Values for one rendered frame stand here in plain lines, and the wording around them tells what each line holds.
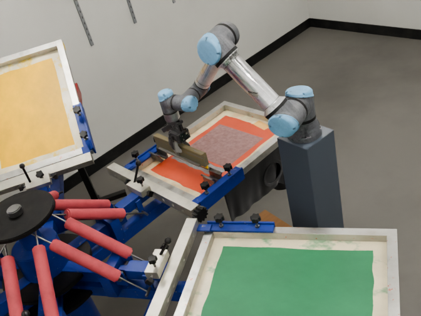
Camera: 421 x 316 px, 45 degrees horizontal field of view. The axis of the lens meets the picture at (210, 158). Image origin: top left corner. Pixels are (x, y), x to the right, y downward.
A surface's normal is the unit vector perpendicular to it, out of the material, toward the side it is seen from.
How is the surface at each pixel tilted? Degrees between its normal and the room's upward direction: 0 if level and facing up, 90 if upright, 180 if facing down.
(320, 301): 0
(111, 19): 90
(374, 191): 0
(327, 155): 90
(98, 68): 90
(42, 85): 32
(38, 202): 0
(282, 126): 96
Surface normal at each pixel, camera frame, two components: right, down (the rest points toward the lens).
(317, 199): 0.63, 0.32
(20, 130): -0.06, -0.42
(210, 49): -0.59, 0.48
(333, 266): -0.22, -0.80
